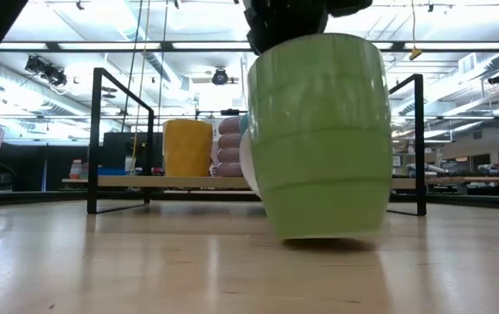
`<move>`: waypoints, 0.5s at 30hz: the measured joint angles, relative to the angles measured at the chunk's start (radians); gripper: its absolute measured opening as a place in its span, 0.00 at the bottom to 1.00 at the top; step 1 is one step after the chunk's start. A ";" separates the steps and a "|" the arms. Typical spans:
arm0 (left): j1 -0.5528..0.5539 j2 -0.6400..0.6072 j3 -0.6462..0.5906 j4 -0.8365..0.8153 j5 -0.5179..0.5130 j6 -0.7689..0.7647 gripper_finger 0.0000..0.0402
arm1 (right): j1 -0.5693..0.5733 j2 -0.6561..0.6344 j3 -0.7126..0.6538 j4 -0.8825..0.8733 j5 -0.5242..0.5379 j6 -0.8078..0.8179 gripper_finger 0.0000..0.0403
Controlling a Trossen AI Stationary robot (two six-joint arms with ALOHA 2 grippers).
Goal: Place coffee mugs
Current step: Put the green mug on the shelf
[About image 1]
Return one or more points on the purple ringed mug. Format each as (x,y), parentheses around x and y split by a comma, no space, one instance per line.
(230,152)

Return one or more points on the light blue mug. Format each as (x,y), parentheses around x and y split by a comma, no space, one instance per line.
(244,124)

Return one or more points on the green ribbed mug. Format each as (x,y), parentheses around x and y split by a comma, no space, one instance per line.
(319,152)

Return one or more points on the blue storage bin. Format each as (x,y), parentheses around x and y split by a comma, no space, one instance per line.
(112,172)

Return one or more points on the clear jar red contents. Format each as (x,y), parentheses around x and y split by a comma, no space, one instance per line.
(76,170)

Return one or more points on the round black ceiling lamp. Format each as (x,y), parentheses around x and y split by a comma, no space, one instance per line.
(220,77)

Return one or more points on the black frame wooden rack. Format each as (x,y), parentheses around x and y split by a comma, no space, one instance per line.
(94,131)

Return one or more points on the black ceiling track lights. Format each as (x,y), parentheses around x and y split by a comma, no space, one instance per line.
(46,70)

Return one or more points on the black background monitor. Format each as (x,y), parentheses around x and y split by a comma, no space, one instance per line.
(118,150)

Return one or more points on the black overhead light bar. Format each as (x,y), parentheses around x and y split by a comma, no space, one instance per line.
(166,45)

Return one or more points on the yellow mug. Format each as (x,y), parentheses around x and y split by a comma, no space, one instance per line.
(187,150)

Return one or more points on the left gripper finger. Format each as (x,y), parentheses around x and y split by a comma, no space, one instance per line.
(264,41)

